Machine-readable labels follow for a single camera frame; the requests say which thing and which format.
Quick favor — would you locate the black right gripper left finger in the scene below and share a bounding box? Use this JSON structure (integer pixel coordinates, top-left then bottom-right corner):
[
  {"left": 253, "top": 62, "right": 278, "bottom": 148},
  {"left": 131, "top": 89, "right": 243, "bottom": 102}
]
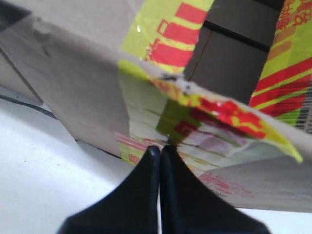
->
[{"left": 58, "top": 146, "right": 160, "bottom": 234}]

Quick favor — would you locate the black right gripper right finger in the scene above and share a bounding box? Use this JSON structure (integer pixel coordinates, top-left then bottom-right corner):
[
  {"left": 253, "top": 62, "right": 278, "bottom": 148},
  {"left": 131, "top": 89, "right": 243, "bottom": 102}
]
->
[{"left": 160, "top": 145, "right": 270, "bottom": 234}]

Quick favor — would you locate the cardboard box with yellow tape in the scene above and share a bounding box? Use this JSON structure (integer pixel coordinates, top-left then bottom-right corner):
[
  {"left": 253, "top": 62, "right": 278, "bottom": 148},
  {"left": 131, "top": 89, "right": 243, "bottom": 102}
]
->
[{"left": 0, "top": 0, "right": 312, "bottom": 213}]

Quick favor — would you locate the open plain cardboard box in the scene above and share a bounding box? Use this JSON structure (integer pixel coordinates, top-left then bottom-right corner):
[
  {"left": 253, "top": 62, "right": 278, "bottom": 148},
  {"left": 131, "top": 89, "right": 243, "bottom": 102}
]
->
[{"left": 0, "top": 48, "right": 43, "bottom": 105}]

